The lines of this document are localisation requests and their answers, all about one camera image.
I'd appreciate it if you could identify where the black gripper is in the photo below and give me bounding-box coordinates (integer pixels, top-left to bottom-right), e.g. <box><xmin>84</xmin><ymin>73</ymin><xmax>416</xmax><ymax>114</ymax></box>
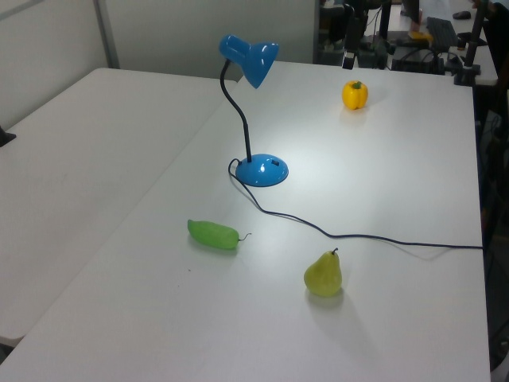
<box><xmin>342</xmin><ymin>4</ymin><xmax>363</xmax><ymax>71</ymax></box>

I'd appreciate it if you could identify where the blue desk lamp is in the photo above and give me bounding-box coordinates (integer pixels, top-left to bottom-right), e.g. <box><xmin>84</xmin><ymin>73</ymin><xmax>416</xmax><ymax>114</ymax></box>
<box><xmin>218</xmin><ymin>33</ymin><xmax>290</xmax><ymax>188</ymax></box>

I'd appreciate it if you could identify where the yellow bell pepper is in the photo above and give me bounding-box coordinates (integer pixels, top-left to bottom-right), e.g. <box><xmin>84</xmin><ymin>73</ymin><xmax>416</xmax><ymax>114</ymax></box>
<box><xmin>341</xmin><ymin>80</ymin><xmax>369</xmax><ymax>111</ymax></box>

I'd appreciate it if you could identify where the black monitor stand pole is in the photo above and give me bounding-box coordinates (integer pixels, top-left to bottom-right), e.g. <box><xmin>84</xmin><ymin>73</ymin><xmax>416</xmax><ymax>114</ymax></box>
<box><xmin>379</xmin><ymin>0</ymin><xmax>394</xmax><ymax>41</ymax></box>

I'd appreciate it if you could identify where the black electronics box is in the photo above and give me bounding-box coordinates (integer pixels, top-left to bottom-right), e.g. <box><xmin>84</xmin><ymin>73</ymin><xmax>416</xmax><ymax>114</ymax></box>
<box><xmin>390</xmin><ymin>39</ymin><xmax>445</xmax><ymax>75</ymax></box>

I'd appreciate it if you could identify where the black keyboard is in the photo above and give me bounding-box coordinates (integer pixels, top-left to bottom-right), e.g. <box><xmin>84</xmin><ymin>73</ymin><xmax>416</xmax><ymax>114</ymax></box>
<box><xmin>426</xmin><ymin>16</ymin><xmax>459</xmax><ymax>51</ymax></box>

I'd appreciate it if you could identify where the black table clamp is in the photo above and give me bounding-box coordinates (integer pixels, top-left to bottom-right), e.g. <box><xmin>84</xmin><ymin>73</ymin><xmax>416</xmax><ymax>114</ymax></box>
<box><xmin>454</xmin><ymin>63</ymin><xmax>483</xmax><ymax>88</ymax></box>

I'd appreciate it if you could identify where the green pear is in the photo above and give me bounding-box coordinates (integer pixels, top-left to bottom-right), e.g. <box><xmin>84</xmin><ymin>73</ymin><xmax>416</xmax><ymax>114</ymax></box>
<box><xmin>304</xmin><ymin>248</ymin><xmax>344</xmax><ymax>298</ymax></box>

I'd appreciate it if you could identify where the green chili pepper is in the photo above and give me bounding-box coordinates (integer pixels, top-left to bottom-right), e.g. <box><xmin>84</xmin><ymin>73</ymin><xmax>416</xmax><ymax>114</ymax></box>
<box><xmin>187</xmin><ymin>219</ymin><xmax>253</xmax><ymax>251</ymax></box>

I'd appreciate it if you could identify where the black camera stand pole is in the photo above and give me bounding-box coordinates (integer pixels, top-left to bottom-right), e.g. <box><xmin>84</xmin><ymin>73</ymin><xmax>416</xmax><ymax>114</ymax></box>
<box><xmin>464</xmin><ymin>0</ymin><xmax>489</xmax><ymax>69</ymax></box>

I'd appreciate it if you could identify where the black lamp power cable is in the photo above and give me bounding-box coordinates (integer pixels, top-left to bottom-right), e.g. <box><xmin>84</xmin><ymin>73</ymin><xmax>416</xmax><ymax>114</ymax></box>
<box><xmin>227</xmin><ymin>158</ymin><xmax>484</xmax><ymax>251</ymax></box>

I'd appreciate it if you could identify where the black bracket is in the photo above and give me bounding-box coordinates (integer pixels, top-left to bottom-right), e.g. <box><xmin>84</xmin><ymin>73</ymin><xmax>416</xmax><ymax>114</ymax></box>
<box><xmin>0</xmin><ymin>125</ymin><xmax>17</xmax><ymax>148</ymax></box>

